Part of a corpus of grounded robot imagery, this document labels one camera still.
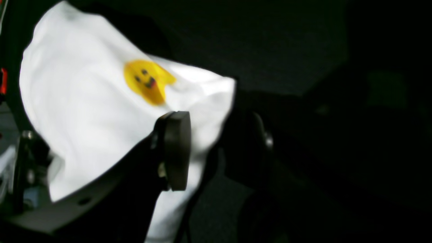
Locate white graphic t-shirt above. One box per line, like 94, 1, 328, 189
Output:
20, 1, 236, 243

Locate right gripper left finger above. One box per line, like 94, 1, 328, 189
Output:
7, 112, 192, 243

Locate black table cloth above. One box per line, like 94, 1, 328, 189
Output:
72, 0, 431, 243

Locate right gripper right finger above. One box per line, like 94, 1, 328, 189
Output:
220, 101, 338, 243

